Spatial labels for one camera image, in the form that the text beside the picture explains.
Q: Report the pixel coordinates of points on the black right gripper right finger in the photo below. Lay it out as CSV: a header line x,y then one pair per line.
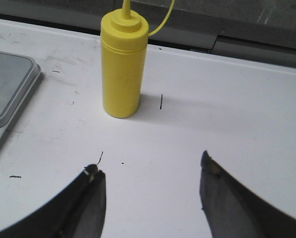
x,y
233,211

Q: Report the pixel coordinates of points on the yellow squeeze bottle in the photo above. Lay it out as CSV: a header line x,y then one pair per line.
x,y
124,40

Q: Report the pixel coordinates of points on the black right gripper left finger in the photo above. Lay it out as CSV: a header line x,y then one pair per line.
x,y
78,211

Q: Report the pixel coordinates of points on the silver digital kitchen scale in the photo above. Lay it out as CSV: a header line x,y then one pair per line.
x,y
18,74

